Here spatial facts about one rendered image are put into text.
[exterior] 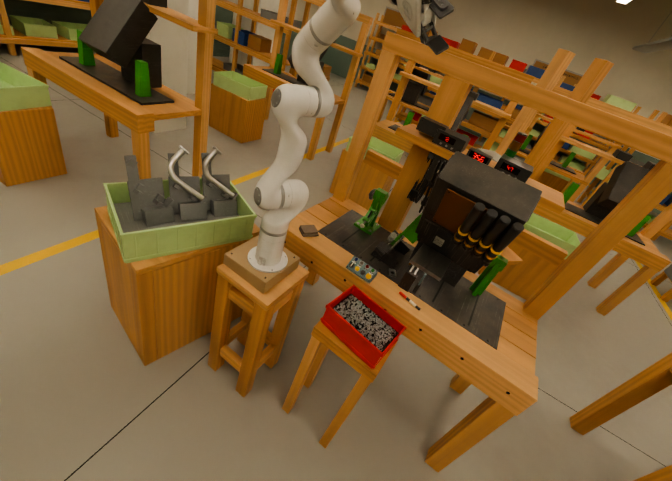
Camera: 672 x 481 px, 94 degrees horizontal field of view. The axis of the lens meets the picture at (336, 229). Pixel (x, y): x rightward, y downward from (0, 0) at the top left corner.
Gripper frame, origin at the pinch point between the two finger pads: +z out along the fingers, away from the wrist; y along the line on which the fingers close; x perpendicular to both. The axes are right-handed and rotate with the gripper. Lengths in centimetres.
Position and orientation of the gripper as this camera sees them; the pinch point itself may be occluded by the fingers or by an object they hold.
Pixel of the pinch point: (442, 30)
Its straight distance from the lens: 80.7
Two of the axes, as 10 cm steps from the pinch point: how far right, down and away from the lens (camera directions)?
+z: 4.4, 8.4, -3.2
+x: 8.7, -4.9, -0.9
